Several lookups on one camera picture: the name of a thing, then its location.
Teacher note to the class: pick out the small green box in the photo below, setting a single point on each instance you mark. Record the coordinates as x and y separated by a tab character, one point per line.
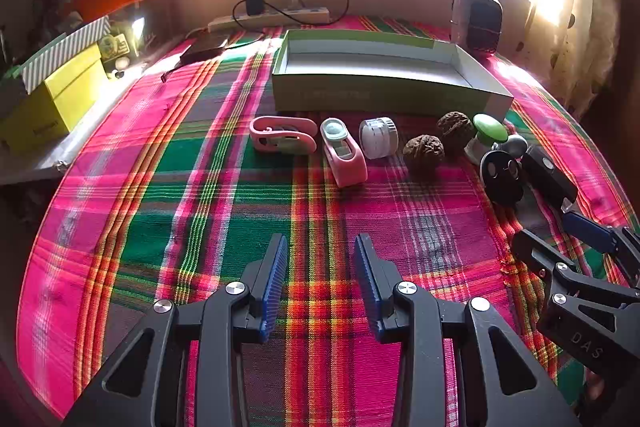
114	49

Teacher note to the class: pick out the pink clip gadget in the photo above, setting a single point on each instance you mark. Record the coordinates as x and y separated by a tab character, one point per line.
270	139

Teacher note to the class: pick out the black rectangular device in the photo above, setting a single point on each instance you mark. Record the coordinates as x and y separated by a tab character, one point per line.
547	177

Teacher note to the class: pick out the black smartphone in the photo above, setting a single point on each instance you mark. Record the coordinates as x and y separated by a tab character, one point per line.
202	49

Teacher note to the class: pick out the green and white cardboard box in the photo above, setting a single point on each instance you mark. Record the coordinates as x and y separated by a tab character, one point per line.
380	92

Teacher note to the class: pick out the black round device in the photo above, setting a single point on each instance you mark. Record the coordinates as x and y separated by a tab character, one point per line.
502	179

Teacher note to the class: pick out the grey portable heater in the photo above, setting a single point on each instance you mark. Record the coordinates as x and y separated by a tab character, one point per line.
477	22

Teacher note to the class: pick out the white round container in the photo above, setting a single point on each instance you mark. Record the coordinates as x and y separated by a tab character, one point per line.
375	139

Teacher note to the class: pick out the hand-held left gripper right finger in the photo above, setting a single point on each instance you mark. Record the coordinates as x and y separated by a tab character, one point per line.
367	287

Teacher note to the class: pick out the brown walnut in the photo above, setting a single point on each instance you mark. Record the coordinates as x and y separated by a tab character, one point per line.
455	129
424	151

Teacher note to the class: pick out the green and white mushroom massager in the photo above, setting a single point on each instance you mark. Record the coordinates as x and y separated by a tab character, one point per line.
487	129

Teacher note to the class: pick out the dotted curtain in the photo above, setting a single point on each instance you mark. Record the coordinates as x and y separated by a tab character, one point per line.
585	32

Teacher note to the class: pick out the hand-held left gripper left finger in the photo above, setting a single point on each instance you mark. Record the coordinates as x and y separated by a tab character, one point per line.
275	287

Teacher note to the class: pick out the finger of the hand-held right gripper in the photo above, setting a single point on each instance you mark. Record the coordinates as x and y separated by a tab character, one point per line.
590	232
537	254

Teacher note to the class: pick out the yellow box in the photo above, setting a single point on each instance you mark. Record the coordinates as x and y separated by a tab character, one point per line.
50	107

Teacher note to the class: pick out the striped box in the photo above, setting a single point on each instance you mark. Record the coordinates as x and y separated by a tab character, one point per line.
65	52

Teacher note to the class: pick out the white power strip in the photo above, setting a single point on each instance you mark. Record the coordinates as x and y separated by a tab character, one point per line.
300	14

